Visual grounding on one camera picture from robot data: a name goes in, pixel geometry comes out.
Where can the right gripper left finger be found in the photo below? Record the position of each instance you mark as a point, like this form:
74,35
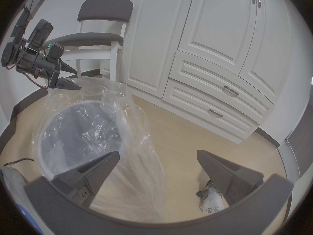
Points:
97,172

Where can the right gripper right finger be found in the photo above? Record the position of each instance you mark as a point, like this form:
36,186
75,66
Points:
217,174

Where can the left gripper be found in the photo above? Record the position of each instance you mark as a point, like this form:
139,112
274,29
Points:
39,65

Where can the clear plastic bag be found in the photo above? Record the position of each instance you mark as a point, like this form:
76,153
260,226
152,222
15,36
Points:
137,155

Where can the white trash bin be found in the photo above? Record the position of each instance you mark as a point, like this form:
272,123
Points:
73,131

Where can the white chair dark grey cushions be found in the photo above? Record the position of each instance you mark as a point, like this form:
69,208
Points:
105,6

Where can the white wardrobe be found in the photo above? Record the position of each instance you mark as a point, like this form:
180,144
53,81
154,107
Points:
207,33

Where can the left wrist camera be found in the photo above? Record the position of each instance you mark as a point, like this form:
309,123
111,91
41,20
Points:
55,51

